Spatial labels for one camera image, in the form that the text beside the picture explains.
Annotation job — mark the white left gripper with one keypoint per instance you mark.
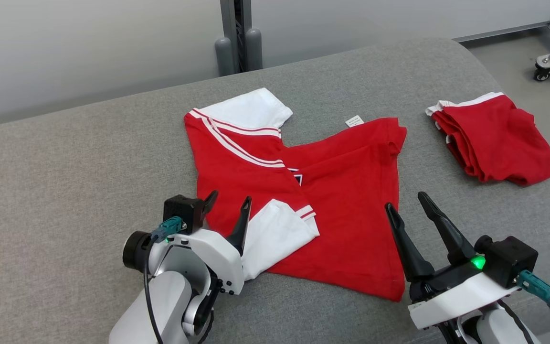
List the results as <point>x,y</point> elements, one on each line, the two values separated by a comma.
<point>217,260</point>

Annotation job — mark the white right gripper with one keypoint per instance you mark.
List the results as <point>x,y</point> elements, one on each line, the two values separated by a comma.
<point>461,296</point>

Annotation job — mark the red basketball jersey white sleeves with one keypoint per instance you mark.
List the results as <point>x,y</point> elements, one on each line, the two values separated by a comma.
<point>351,215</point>

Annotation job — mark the red shorts with white trim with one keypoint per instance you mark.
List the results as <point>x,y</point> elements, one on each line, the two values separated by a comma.
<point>499,143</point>

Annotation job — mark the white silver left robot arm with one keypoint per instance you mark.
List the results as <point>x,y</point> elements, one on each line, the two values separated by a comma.
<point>160,306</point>

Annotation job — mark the grey fabric sofa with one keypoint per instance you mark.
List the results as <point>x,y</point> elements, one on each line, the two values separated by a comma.
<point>89,167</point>

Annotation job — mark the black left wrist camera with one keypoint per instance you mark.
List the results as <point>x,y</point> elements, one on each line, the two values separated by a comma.
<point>182,212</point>

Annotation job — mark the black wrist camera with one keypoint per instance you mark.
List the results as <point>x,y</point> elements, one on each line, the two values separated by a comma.
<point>182,212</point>
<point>509,260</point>

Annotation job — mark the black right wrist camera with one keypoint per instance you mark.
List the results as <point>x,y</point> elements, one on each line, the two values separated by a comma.
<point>509,260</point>

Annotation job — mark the grey partition post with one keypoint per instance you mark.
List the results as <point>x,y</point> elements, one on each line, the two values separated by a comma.
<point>229,28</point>

